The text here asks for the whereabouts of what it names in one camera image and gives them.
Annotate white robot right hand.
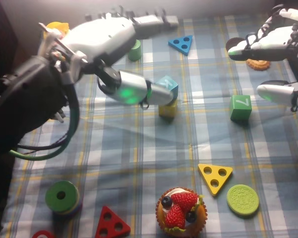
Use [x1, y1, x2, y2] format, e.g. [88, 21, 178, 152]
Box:
[63, 6, 180, 111]

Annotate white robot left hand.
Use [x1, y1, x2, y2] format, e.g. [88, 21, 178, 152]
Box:
[227, 4, 298, 113]

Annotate green number cube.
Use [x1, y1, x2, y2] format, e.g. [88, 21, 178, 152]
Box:
[229, 95, 253, 121]

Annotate light blue letter cube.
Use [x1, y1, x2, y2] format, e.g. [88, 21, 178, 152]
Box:
[155, 75, 179, 99]

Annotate yellow toy biscuit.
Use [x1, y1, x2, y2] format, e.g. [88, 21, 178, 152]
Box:
[245, 59, 271, 71]

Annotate green cylinder block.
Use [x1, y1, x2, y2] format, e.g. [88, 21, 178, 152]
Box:
[128, 39, 142, 62]

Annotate brown sandwich cookie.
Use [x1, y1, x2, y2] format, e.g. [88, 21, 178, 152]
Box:
[225, 37, 243, 52]

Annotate orange cream toy cupcake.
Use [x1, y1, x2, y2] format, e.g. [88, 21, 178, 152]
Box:
[46, 21, 70, 38]

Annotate blue triangle block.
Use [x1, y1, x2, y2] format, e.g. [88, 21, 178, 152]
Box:
[167, 35, 193, 57]

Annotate yellow toy cube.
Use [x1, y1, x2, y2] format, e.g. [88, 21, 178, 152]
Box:
[158, 99, 178, 118]

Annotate blue plaid tablecloth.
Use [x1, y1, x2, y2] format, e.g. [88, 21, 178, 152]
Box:
[0, 16, 298, 238]

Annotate yellow triangle block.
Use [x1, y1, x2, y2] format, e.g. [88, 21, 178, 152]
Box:
[197, 163, 233, 197]

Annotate green sandwich cookie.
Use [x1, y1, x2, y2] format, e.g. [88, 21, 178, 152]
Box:
[226, 184, 260, 219]

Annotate red triangle block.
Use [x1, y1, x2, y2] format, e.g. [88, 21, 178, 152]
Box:
[94, 205, 132, 238]

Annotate strawberry toy cupcake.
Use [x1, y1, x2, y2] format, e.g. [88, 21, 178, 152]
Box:
[155, 187, 208, 235]

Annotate red letter cylinder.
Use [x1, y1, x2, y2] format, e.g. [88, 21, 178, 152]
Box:
[31, 230, 56, 238]

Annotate coloured ring stack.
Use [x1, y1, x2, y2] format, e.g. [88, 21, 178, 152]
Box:
[45, 180, 83, 219]

